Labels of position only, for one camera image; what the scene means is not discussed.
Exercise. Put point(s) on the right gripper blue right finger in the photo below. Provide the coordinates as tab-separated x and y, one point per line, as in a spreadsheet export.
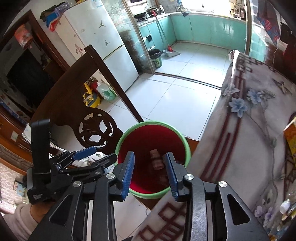
175	173

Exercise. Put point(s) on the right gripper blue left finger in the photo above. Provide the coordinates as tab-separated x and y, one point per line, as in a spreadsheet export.
123	172

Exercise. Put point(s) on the black kitchen trash bin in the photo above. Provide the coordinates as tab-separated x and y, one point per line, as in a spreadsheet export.
155	55

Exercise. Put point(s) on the left hand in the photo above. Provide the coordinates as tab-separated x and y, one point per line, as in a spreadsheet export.
39	210

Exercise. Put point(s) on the white refrigerator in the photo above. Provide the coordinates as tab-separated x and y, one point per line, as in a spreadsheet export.
89	23

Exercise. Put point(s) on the red dustpan broom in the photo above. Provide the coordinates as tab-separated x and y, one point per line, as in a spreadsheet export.
169	52

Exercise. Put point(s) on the plaid hanging cloth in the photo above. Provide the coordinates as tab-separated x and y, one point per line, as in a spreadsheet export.
267	17

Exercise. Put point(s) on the floral table cloth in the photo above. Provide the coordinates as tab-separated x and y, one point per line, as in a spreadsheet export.
243	184

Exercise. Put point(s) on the red bin green rim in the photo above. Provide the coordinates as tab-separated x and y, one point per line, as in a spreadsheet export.
149	141

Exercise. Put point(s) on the teal kitchen cabinets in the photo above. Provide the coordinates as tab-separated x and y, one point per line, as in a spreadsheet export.
226	33

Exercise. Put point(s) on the yellow tea carton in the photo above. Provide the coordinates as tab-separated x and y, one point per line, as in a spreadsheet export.
291	141

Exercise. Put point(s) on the black wok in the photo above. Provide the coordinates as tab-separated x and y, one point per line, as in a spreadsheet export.
141	16

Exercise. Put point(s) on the dark wooden carved chair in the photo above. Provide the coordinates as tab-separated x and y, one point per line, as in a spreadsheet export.
64	106

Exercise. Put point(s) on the yellow toy on floor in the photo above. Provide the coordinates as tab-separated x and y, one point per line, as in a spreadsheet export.
91	97

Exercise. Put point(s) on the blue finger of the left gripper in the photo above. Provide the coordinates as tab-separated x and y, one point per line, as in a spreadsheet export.
84	153
103	163

